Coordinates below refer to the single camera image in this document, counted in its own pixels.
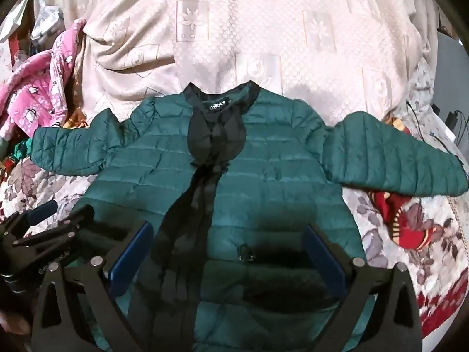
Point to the pink penguin print pajamas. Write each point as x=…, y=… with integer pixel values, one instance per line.
x=36, y=91

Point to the red striped knit sweater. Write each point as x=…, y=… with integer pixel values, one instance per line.
x=406, y=227

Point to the beige patterned bedspread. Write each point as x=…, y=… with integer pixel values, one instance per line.
x=234, y=25

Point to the floral plush blanket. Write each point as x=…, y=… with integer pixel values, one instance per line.
x=432, y=249

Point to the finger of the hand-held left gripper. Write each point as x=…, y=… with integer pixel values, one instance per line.
x=69, y=227
x=42, y=212

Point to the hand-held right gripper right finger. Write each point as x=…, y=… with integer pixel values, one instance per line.
x=326, y=260

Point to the green quilted puffer jacket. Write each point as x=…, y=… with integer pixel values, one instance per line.
x=256, y=176

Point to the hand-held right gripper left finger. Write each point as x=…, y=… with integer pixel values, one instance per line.
x=132, y=249

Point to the clear plastic bag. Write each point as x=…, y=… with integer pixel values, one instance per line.
x=44, y=20

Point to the green and red cloth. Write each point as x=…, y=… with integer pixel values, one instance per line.
x=14, y=152

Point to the person's left hand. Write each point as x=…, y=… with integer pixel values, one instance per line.
x=13, y=324

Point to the orange patterned cloth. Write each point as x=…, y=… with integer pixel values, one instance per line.
x=77, y=119

